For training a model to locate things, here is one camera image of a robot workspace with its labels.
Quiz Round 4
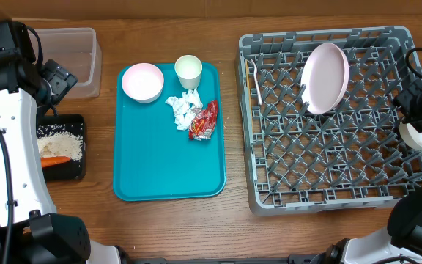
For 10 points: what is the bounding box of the grey dishwasher rack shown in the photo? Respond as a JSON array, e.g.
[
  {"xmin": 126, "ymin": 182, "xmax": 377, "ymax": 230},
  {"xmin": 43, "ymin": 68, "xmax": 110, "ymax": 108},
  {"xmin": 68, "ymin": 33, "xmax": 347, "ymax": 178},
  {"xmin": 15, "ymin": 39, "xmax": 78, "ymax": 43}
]
[{"xmin": 237, "ymin": 26, "xmax": 422, "ymax": 216}]

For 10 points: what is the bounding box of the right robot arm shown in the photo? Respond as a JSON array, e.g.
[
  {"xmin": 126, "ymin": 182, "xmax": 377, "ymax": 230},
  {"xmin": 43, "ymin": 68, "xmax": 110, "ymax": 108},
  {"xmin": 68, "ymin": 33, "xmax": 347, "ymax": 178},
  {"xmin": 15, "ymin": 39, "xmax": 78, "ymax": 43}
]
[{"xmin": 311, "ymin": 62, "xmax": 422, "ymax": 264}]

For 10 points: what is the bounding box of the black plastic tray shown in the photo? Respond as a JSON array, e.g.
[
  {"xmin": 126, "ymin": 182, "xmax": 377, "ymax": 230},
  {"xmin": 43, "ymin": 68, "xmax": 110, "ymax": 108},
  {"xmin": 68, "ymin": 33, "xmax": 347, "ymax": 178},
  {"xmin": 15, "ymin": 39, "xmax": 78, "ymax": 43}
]
[{"xmin": 37, "ymin": 114, "xmax": 87, "ymax": 182}]

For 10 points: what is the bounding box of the red snack wrapper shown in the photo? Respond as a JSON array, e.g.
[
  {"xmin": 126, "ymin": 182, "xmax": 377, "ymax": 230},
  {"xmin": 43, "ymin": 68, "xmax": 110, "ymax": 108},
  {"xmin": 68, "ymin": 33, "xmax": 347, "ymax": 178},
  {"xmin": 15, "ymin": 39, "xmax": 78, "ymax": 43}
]
[{"xmin": 188, "ymin": 100, "xmax": 219, "ymax": 140}]

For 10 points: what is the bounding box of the crumpled white napkin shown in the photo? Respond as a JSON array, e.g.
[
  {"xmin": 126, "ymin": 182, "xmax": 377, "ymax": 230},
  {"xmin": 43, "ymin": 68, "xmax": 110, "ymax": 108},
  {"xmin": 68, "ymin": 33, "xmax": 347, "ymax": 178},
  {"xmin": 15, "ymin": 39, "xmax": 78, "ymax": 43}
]
[{"xmin": 165, "ymin": 89, "xmax": 203, "ymax": 131}]

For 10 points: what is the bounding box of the white bowl with scraps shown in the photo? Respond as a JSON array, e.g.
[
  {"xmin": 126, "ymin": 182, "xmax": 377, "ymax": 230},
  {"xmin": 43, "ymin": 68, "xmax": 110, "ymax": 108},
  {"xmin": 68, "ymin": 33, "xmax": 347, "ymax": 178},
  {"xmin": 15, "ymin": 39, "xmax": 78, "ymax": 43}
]
[{"xmin": 121, "ymin": 63, "xmax": 164, "ymax": 103}]

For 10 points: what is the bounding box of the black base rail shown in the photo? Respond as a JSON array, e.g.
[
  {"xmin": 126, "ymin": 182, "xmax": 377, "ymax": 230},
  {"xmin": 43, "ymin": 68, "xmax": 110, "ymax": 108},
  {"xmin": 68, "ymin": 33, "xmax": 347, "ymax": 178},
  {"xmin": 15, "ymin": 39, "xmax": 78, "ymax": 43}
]
[{"xmin": 130, "ymin": 254, "xmax": 323, "ymax": 264}]

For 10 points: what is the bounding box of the white paper cup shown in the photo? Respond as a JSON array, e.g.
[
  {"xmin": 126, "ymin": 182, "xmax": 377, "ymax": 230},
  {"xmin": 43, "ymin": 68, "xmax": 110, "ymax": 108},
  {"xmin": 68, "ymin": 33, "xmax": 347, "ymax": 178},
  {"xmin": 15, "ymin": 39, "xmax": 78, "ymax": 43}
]
[{"xmin": 174, "ymin": 55, "xmax": 203, "ymax": 89}]

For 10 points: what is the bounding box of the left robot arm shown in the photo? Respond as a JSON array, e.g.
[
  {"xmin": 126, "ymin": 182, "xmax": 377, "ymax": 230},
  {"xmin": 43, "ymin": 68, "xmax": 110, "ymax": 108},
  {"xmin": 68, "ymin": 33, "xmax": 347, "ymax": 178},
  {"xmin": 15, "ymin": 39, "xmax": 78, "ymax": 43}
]
[{"xmin": 0, "ymin": 20, "xmax": 130, "ymax": 263}]

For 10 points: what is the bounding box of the peanuts and rice pile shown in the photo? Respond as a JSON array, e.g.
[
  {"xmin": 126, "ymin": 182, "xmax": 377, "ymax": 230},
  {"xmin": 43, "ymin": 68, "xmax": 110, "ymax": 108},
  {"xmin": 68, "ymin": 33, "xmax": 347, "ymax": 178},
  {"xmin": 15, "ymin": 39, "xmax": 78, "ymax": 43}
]
[{"xmin": 37, "ymin": 124, "xmax": 84, "ymax": 161}]

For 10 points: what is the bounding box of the orange carrot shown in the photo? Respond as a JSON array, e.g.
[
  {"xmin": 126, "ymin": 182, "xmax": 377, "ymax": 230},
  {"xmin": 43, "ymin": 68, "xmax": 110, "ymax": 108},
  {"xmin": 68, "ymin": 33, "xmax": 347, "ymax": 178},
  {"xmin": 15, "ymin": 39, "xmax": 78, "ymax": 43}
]
[{"xmin": 41, "ymin": 156, "xmax": 71, "ymax": 168}]

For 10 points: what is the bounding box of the wooden chopstick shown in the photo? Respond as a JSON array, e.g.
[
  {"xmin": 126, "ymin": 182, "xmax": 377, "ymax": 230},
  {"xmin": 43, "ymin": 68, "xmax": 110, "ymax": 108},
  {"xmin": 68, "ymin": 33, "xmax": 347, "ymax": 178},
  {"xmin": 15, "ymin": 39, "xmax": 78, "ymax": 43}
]
[{"xmin": 245, "ymin": 60, "xmax": 251, "ymax": 109}]

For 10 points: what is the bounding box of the teal serving tray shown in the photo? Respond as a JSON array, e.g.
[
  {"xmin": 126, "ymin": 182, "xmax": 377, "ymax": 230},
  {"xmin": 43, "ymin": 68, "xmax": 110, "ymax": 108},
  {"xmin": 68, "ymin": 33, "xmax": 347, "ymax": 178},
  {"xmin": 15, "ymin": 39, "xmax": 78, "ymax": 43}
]
[{"xmin": 113, "ymin": 63, "xmax": 226, "ymax": 202}]

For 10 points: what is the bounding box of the white round plate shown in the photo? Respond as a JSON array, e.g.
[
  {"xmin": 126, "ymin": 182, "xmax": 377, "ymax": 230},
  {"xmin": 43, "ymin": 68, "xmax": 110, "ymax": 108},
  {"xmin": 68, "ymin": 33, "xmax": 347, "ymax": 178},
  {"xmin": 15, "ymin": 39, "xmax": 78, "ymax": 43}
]
[{"xmin": 300, "ymin": 43, "xmax": 349, "ymax": 114}]

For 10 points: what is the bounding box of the clear plastic bin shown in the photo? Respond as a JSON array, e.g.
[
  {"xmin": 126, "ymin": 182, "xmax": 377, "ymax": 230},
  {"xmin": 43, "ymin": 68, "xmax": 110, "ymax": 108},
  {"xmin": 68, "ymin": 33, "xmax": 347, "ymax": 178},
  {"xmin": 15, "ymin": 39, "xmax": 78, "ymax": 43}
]
[{"xmin": 0, "ymin": 27, "xmax": 103, "ymax": 100}]

